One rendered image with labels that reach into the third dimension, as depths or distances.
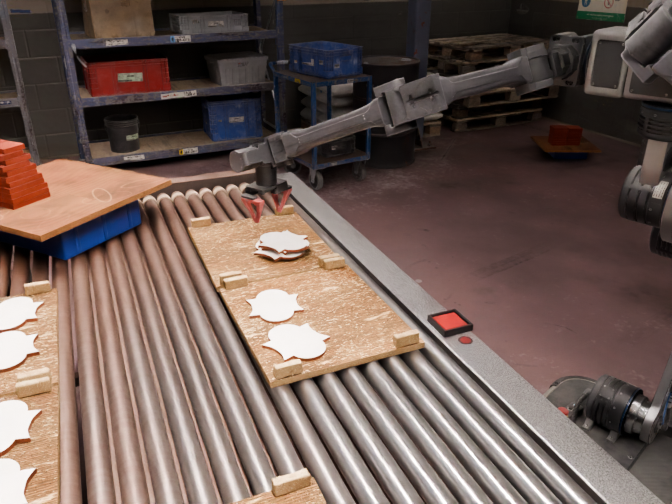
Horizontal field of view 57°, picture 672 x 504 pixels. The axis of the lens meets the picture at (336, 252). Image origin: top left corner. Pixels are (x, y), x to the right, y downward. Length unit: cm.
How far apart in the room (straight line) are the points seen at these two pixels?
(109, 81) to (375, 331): 446
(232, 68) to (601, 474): 507
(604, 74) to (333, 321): 89
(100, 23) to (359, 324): 447
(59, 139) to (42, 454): 526
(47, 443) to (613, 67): 145
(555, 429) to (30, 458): 91
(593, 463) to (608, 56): 96
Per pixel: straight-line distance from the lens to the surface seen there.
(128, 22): 562
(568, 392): 247
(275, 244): 170
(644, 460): 229
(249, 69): 586
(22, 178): 197
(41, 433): 123
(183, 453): 114
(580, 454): 119
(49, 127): 627
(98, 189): 204
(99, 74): 555
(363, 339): 135
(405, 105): 133
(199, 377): 130
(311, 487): 103
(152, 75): 561
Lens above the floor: 168
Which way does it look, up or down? 26 degrees down
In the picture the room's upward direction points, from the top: straight up
